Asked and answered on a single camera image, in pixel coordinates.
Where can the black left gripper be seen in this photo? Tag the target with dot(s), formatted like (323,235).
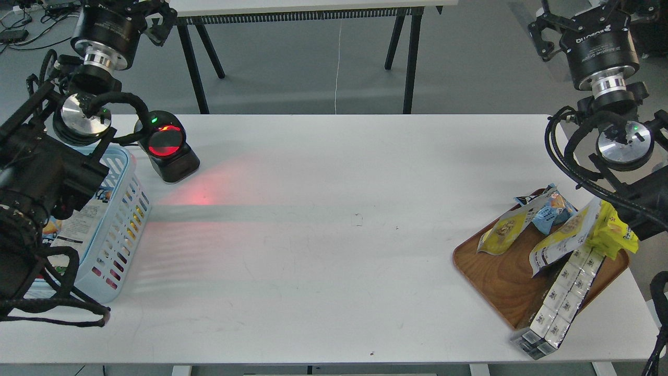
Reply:
(107,33)

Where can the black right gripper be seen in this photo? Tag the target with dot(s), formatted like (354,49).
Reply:
(597,42)

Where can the yellow white snack pouch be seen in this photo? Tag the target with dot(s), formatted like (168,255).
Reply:
(569,237)
(506,230)

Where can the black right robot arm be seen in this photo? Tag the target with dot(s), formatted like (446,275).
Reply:
(603,134)

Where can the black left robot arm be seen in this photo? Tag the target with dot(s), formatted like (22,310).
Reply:
(52,149)

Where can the blue snack bag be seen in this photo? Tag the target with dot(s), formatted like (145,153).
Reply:
(555,209)

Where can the yellow snack bag cartoon face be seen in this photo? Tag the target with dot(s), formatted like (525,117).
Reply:
(610,234)

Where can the white snack packet in basket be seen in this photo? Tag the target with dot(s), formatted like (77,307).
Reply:
(78,230)

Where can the light blue plastic basket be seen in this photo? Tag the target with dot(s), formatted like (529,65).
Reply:
(106,264)

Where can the white boxed snack multipack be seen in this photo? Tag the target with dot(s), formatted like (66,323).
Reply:
(544,327)

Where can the black barcode scanner red window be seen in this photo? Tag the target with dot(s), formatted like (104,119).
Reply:
(164,141)

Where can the brown wooden tray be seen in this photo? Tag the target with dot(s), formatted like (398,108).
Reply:
(506,281)

